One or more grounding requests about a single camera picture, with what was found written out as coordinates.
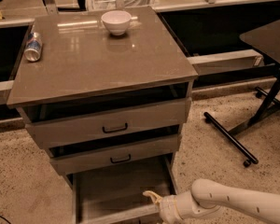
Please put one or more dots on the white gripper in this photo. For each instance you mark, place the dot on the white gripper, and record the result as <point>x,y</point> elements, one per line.
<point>167,207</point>

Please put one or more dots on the grey bottom drawer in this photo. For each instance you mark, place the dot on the grey bottom drawer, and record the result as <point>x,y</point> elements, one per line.
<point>114,194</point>

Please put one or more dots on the grey drawer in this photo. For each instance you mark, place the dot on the grey drawer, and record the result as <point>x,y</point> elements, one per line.
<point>108,156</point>
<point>114,194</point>
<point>63,132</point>

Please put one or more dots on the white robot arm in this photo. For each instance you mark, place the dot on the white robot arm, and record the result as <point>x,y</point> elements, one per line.
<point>206,198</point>

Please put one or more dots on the grey middle drawer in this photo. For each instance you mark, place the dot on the grey middle drawer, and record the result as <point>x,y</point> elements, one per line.
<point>108,156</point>

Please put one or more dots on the grey drawer cabinet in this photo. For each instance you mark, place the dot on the grey drawer cabinet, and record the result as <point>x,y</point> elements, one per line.
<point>85,70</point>

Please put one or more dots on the grey top drawer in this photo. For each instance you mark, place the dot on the grey top drawer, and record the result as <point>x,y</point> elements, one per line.
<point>63,132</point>

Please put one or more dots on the white ceramic bowl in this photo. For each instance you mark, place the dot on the white ceramic bowl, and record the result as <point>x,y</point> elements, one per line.
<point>116,22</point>

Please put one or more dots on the crushed soda can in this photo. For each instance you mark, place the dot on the crushed soda can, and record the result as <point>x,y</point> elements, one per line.
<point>33,47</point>

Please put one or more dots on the black rolling side table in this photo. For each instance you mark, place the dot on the black rolling side table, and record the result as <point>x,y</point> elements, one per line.
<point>266,40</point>

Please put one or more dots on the clear plastic bin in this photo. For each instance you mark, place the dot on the clear plastic bin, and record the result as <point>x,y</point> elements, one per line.
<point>114,4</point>

